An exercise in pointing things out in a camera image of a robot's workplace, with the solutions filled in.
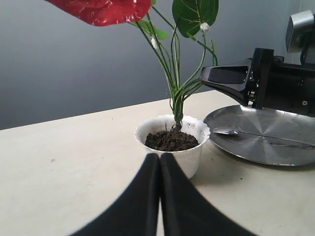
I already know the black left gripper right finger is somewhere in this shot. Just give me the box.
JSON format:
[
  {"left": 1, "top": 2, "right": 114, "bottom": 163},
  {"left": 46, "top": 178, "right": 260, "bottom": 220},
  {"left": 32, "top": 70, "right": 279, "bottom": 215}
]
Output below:
[{"left": 160, "top": 153, "right": 254, "bottom": 236}]

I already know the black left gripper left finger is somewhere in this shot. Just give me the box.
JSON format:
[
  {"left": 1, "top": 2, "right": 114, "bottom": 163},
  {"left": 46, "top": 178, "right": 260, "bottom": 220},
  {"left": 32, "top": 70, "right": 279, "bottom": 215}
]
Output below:
[{"left": 73, "top": 153, "right": 159, "bottom": 236}]

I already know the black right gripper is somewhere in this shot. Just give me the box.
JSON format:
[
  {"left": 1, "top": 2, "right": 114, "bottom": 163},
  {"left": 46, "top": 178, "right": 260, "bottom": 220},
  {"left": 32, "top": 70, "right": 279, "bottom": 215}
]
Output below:
[{"left": 200, "top": 48, "right": 315, "bottom": 117}]

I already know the metal spork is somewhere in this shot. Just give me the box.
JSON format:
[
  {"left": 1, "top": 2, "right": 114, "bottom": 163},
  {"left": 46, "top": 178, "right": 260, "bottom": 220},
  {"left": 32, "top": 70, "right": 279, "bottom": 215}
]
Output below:
[{"left": 212, "top": 125, "right": 315, "bottom": 148}]

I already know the artificial anthurium plant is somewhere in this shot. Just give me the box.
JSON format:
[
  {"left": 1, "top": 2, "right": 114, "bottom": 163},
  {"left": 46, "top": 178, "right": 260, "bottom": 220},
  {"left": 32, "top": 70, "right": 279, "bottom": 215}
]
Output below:
[{"left": 49, "top": 0, "right": 219, "bottom": 131}]

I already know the white scalloped flower pot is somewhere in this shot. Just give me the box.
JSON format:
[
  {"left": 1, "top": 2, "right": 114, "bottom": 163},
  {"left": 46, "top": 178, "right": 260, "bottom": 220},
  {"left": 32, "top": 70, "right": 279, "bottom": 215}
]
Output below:
[{"left": 134, "top": 115, "right": 211, "bottom": 179}]

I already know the dark soil in pot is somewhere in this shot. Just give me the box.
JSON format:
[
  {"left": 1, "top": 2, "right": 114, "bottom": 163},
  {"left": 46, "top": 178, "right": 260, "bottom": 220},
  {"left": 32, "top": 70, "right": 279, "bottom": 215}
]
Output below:
[{"left": 145, "top": 130, "right": 199, "bottom": 152}]

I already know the round stainless steel plate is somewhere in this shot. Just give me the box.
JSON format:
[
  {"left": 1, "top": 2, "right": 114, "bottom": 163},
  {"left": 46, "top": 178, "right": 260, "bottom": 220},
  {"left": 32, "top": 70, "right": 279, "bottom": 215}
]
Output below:
[{"left": 204, "top": 105, "right": 315, "bottom": 166}]

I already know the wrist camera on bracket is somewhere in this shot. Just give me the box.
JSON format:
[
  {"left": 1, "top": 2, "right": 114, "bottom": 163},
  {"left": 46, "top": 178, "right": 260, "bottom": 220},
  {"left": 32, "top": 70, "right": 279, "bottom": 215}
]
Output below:
[{"left": 285, "top": 10, "right": 315, "bottom": 64}]

